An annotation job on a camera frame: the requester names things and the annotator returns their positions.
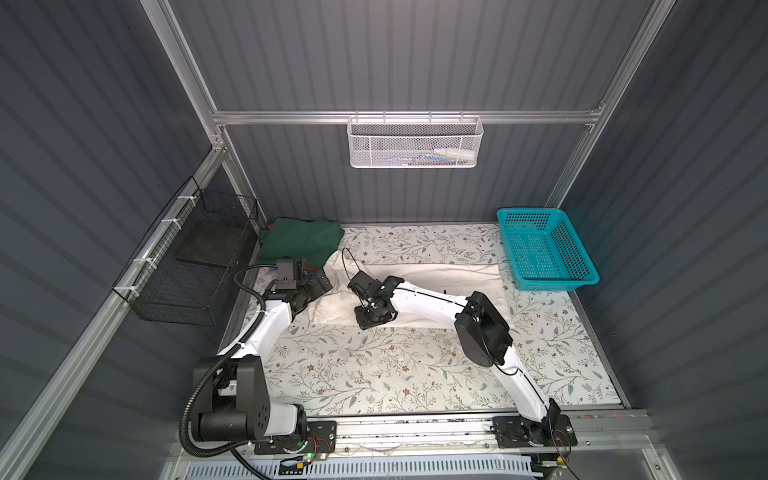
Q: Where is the white wire mesh basket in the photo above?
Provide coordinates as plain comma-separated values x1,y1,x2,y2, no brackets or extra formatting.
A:
346,115,484,169

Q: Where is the white slotted cable duct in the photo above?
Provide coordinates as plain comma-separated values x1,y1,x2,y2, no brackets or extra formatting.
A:
182,454,544,480

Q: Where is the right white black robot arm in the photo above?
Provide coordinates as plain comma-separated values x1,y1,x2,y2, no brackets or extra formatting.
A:
347,271,578,448

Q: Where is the white t shirt with print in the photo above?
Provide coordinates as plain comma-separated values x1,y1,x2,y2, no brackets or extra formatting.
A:
308,253,511,328

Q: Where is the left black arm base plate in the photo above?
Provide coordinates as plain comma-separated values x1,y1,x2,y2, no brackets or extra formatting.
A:
253,421,338,455

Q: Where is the floral table cloth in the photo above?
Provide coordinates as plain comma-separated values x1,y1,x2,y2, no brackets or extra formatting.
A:
264,223,622,416

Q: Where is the black wire mesh basket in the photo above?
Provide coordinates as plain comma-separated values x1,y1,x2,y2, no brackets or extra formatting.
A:
113,181,259,327

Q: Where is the folded green t shirt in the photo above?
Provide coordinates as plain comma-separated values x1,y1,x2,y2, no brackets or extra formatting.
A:
257,218,344,269

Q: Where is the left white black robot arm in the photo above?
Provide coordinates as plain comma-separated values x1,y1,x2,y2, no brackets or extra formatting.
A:
178,259,331,457

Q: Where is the white bottle in basket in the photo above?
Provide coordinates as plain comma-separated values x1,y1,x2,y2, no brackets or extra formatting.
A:
433,147,477,163

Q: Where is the teal plastic basket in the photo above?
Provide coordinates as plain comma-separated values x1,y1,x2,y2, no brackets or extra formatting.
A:
497,207,600,292

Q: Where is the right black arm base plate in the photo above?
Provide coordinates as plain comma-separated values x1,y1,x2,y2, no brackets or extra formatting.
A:
490,414,578,448

